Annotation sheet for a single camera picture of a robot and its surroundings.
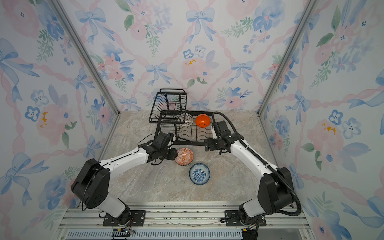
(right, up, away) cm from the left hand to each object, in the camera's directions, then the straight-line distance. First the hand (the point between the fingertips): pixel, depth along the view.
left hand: (176, 152), depth 89 cm
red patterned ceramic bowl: (+5, -3, +3) cm, 7 cm away
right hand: (+22, +6, -3) cm, 23 cm away
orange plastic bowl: (+17, +20, +20) cm, 33 cm away
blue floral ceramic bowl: (+13, -12, -3) cm, 18 cm away
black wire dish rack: (-8, +26, +21) cm, 34 cm away
